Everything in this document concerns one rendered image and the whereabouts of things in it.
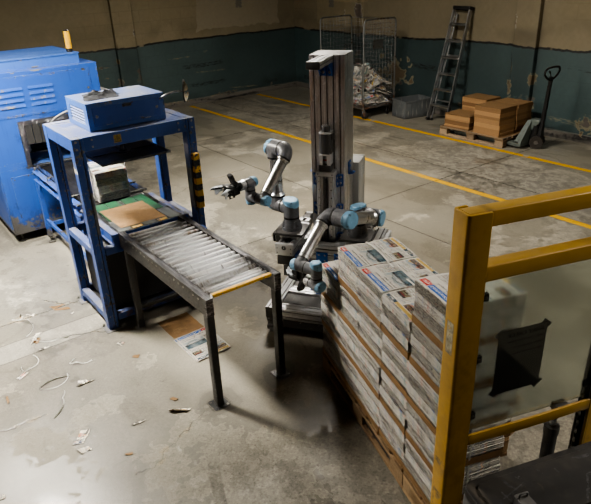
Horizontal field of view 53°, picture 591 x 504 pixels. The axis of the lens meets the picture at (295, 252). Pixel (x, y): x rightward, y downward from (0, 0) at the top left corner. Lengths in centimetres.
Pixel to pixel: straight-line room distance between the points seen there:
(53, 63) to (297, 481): 492
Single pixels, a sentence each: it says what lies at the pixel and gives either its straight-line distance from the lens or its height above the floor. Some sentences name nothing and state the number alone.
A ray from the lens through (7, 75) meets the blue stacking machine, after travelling 664.
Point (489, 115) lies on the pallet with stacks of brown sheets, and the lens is 959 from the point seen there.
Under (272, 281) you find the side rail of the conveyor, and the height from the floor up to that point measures 74.
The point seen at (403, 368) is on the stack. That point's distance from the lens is 302.
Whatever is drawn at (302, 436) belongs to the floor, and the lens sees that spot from 376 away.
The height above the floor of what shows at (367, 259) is 106.
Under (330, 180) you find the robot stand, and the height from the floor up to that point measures 119.
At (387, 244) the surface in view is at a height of 106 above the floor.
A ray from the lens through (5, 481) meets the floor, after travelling 396.
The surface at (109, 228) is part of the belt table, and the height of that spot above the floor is 79.
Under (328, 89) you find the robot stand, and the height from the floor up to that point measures 181.
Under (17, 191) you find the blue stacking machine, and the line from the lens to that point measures 685.
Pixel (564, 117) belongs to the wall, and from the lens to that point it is 1019.
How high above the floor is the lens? 256
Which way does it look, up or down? 26 degrees down
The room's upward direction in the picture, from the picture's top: 2 degrees counter-clockwise
